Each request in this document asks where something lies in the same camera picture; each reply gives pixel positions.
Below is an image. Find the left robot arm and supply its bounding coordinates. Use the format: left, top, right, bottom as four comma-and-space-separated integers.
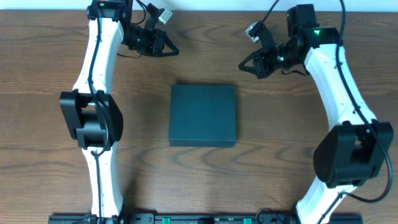
60, 0, 179, 223

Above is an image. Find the dark green box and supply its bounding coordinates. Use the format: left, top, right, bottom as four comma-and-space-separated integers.
169, 84, 237, 147

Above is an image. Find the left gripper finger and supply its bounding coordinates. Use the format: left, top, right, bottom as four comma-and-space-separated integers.
144, 3, 165, 31
157, 33, 179, 57

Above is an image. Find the black mounting rail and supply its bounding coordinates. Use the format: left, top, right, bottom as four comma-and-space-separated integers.
48, 212, 364, 224

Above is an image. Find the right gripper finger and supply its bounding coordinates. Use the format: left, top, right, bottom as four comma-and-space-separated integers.
257, 24, 275, 53
238, 52, 266, 78

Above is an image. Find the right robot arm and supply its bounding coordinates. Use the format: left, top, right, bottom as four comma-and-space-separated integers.
238, 4, 394, 223

